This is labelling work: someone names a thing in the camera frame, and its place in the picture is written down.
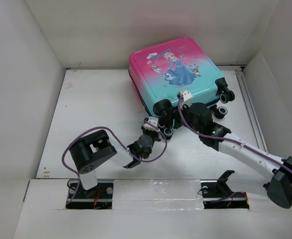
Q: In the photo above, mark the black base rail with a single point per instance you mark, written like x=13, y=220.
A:
x=212, y=199

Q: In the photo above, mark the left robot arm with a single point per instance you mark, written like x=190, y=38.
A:
x=93, y=148

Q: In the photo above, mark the aluminium frame rail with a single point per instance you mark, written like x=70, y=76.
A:
x=242, y=118

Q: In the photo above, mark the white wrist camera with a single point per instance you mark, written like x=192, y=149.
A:
x=184, y=98
x=151, y=124

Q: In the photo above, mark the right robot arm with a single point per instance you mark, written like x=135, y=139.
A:
x=275, y=170

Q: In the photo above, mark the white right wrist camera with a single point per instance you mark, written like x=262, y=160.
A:
x=184, y=98

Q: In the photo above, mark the pink and teal suitcase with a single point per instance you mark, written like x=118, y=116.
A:
x=161, y=71

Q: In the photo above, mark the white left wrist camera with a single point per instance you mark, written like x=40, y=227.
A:
x=151, y=124

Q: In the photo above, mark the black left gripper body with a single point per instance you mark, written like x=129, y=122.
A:
x=154, y=136

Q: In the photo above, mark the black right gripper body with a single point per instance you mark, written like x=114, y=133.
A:
x=185, y=111

